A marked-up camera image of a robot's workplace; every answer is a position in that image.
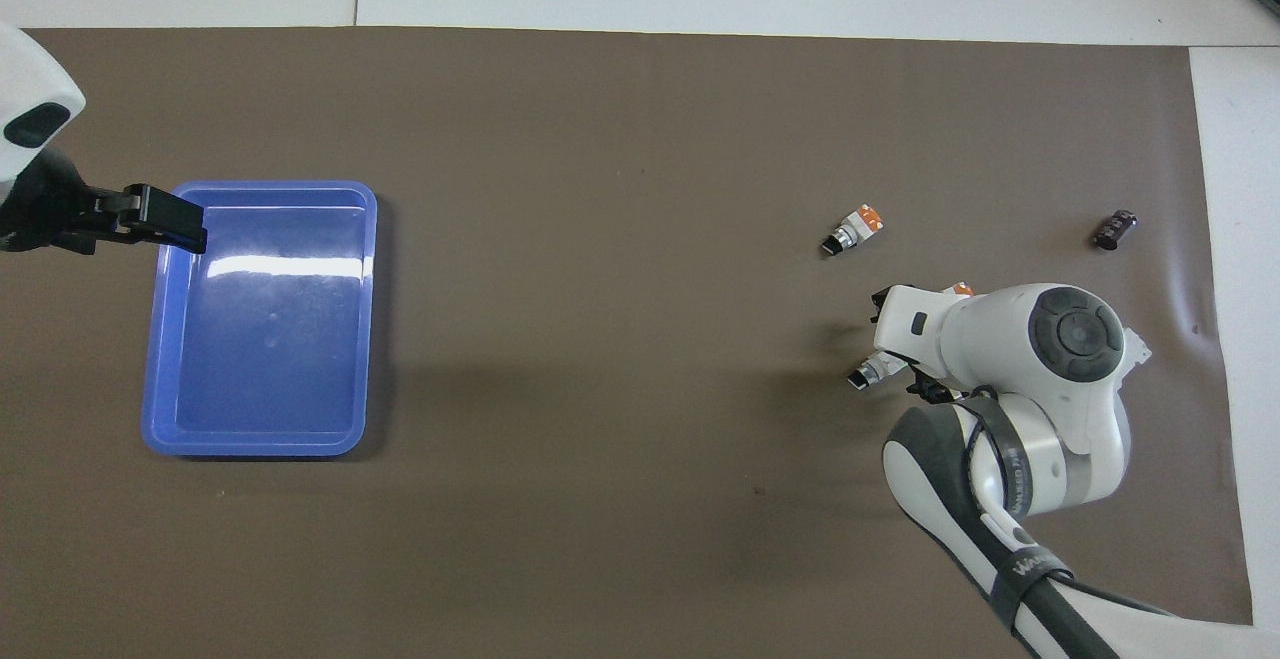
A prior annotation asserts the brown table mat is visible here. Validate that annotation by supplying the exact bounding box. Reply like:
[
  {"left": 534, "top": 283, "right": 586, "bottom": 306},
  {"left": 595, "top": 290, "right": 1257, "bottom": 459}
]
[{"left": 0, "top": 27, "right": 1259, "bottom": 659}]

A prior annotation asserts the blue plastic tray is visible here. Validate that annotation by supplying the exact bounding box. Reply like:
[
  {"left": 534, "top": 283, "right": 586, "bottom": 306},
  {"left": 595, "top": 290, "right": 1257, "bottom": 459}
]
[{"left": 140, "top": 179, "right": 379, "bottom": 458}]

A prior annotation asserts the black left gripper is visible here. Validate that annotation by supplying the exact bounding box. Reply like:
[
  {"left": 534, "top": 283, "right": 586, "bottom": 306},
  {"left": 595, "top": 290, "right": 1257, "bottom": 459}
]
[{"left": 0, "top": 147, "right": 209, "bottom": 256}]

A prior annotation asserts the small dark cylindrical capacitor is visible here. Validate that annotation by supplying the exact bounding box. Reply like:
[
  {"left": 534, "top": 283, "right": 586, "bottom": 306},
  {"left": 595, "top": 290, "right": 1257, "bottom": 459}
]
[{"left": 1093, "top": 208, "right": 1140, "bottom": 251}]

